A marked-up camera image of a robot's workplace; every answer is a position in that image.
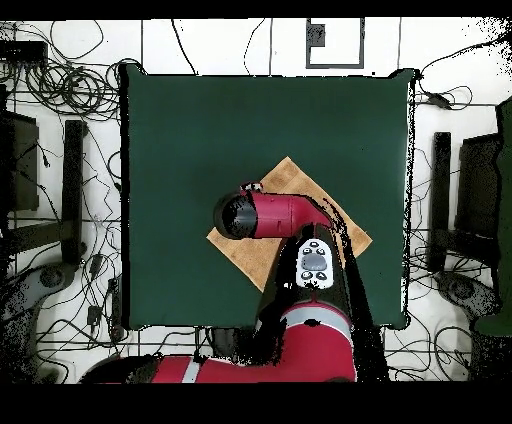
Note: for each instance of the tan terry towel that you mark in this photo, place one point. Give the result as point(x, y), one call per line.
point(248, 256)

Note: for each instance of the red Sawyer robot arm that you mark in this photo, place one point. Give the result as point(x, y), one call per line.
point(280, 216)

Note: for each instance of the black flat box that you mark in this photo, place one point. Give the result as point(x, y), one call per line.
point(24, 50)

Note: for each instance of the dark green table cloth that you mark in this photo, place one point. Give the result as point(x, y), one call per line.
point(180, 120)

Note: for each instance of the small black power adapter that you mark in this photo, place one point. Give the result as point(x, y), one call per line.
point(96, 264)
point(94, 315)

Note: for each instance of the black stand base bar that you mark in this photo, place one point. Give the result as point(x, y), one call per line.
point(72, 180)
point(440, 192)

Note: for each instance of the black power strip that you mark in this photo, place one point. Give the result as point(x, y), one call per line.
point(116, 308)

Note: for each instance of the long black power adapter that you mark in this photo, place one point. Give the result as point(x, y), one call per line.
point(439, 100)

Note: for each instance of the grey leg with round knob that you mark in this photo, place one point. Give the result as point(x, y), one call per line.
point(51, 277)
point(462, 288)

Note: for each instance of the dark square box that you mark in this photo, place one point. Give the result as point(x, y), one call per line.
point(476, 188)
point(24, 168)

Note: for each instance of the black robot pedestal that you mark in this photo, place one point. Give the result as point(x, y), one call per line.
point(224, 340)

